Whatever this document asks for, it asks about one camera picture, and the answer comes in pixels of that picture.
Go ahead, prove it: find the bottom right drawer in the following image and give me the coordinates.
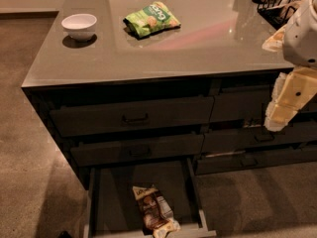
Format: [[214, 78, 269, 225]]
[[195, 145, 317, 175]]

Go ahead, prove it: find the middle left drawer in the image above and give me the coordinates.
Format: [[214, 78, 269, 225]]
[[70, 134, 204, 167]]

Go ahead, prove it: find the top right drawer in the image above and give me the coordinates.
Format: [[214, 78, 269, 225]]
[[210, 85, 271, 122]]

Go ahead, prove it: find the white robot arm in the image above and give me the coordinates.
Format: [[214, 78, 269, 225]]
[[263, 0, 317, 132]]

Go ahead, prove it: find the white ceramic bowl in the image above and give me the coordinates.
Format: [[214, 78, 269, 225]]
[[61, 14, 97, 42]]

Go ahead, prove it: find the brown chip bag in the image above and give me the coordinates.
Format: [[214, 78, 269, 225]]
[[133, 185, 180, 238]]

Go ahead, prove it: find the top left drawer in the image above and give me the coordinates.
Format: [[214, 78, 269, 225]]
[[50, 96, 214, 137]]

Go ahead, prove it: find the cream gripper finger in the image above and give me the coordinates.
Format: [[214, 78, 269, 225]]
[[264, 72, 287, 132], [262, 26, 285, 53]]

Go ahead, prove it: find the snack bag in basket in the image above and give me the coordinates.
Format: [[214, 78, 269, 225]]
[[279, 0, 303, 20]]

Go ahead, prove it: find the open bottom left drawer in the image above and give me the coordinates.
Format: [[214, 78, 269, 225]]
[[83, 158, 216, 238]]

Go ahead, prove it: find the grey kitchen counter cabinet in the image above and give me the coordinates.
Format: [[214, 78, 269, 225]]
[[23, 0, 317, 183]]

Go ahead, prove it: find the black wire basket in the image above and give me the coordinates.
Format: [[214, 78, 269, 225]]
[[257, 0, 312, 31]]

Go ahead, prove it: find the middle right drawer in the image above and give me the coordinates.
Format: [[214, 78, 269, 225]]
[[202, 121, 317, 154]]

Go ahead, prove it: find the green chip bag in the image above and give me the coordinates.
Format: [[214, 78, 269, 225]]
[[123, 1, 181, 39]]

